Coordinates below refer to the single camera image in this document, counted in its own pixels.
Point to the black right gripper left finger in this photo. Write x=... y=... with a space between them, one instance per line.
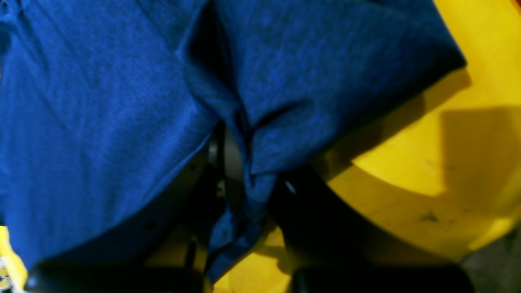
x=160 y=249

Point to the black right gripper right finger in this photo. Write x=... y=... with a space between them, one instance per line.
x=324 y=239

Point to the blue long-sleeve shirt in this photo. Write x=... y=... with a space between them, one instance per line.
x=104 y=102

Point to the yellow table cloth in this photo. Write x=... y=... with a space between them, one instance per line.
x=437 y=178

